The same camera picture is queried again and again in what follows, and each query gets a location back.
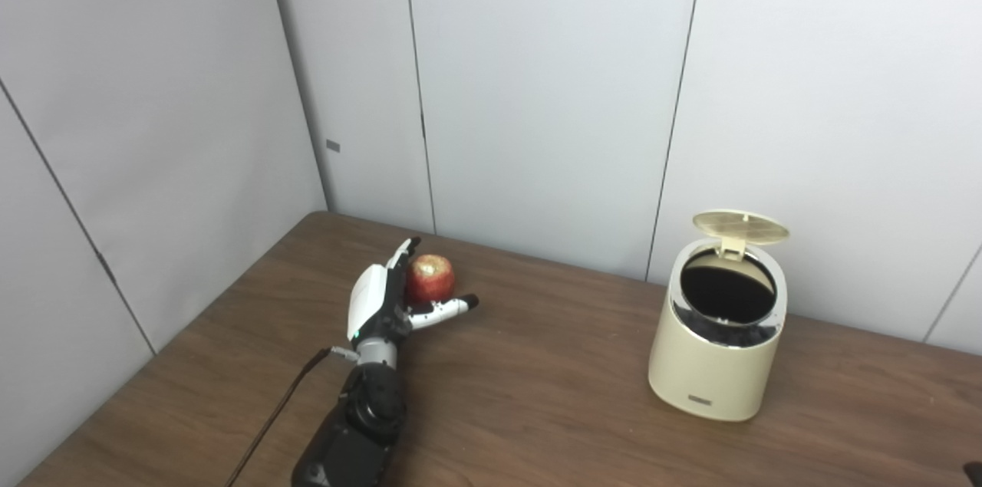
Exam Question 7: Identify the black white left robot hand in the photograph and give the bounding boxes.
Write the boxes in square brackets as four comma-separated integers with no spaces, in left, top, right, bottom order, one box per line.
[347,237,479,344]

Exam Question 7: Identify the red apple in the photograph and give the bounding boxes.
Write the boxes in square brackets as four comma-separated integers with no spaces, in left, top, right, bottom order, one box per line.
[406,255,456,305]

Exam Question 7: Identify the cream-colored round bin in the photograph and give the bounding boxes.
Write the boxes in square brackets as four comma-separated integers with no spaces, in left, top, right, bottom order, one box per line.
[648,210,791,422]

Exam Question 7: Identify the cream round bin lid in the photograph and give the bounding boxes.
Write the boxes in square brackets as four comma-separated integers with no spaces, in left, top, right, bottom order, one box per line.
[693,210,790,261]

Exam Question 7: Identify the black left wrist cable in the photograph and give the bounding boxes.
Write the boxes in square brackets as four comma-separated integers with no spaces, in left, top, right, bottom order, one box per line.
[225,347,359,487]

